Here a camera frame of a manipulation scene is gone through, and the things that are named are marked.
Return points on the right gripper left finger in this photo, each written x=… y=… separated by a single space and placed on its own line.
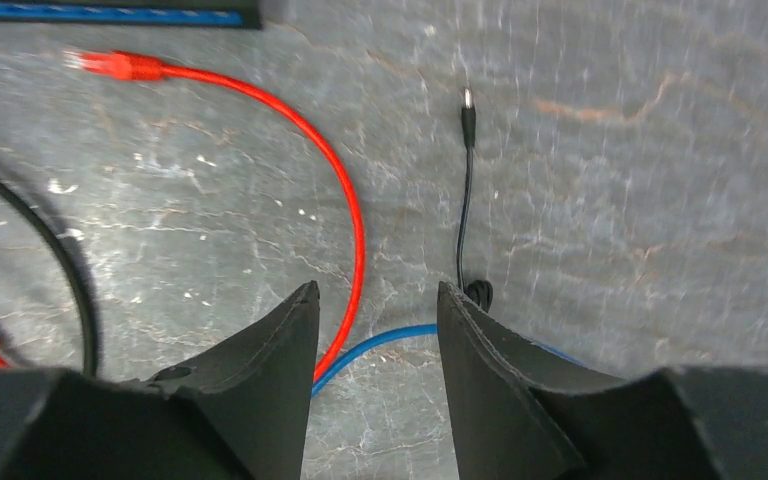
x=238 y=410

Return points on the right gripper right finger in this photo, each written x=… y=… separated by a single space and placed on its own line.
x=519 y=411

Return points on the black power adapter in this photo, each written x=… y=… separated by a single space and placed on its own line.
x=480 y=291

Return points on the black network switch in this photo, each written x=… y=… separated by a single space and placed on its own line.
x=179 y=13

